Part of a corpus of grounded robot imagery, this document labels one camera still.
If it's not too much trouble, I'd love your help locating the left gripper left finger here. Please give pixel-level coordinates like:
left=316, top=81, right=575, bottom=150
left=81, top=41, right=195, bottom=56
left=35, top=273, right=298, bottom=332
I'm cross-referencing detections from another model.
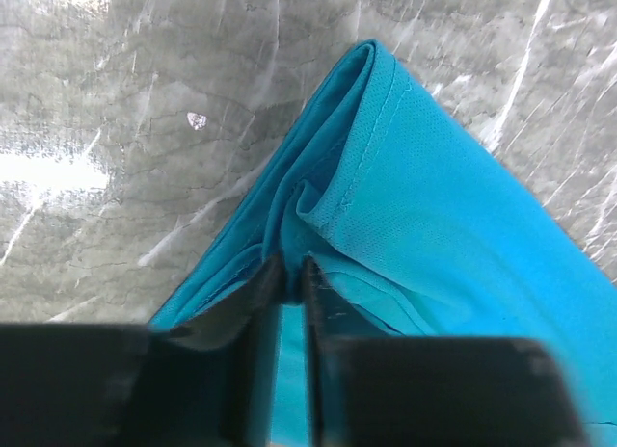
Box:
left=1, top=256, right=284, bottom=446

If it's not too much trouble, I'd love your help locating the teal t shirt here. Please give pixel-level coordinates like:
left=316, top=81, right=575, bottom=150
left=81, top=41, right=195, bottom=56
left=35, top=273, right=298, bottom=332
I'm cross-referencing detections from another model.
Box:
left=152, top=40, right=616, bottom=446

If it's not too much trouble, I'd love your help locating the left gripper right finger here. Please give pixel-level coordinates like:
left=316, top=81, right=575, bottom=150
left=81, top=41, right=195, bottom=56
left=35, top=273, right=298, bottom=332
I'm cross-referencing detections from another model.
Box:
left=301, top=258, right=590, bottom=446

